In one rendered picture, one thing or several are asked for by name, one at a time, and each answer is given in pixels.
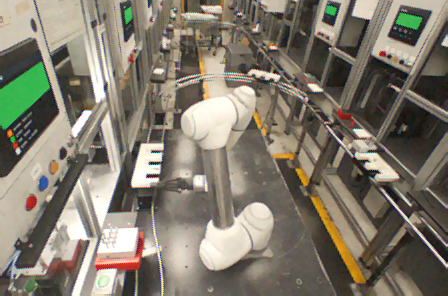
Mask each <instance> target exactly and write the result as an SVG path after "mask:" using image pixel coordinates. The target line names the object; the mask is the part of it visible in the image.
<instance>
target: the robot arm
mask: <svg viewBox="0 0 448 296"><path fill-rule="evenodd" d="M255 102H256V99H255V92H254V91H253V89H250V87H245V86H243V87H238V88H237V89H235V90H234V91H233V94H230V95H226V96H223V97H215V98H212V99H209V100H204V101H202V102H199V103H197V104H194V105H193V106H191V107H189V109H187V110H186V111H185V112H184V114H183V115H182V119H181V126H182V131H183V132H184V134H185V135H186V136H187V137H188V138H190V139H191V140H193V141H196V142H197V145H199V147H200V148H201V152H202V157H203V162H204V171H205V175H195V177H187V178H183V177H182V176H181V174H180V175H176V176H172V177H168V178H164V180H163V181H157V182H150V188H163V189H164V191H173V192H178V193H181V191H183V190H193V189H194V190H195V192H199V191H202V192H203V191H206V192H208V199H209V204H210V209H211V218H212V219H211V221H210V222H209V223H208V226H207V231H206V238H205V239H203V241H202V242H201V244H200V257H201V259H202V260H203V263H204V264H205V265H206V266H207V268H209V269H211V270H222V269H224V268H228V267H229V266H231V265H233V264H234V263H236V262H237V261H239V260H245V259H249V258H272V256H273V253H272V251H271V250H270V247H269V239H270V237H271V233H272V230H273V227H274V219H273V215H272V214H271V211H270V210H269V208H268V207H267V206H266V205H264V204H263V203H251V204H250V205H249V206H247V207H246V208H245V209H244V211H243V212H242V213H241V214H240V215H239V216H238V217H237V218H236V217H234V213H233V200H232V193H231V177H230V174H229V167H228V155H227V150H230V149H231V148H233V146H234V145H235V143H237V140H238V139H239V138H240V136H241V135H242V133H243V132H244V131H245V129H246V128H247V125H248V124H249V123H250V120H251V119H252V115H253V113H254V111H255Z"/></svg>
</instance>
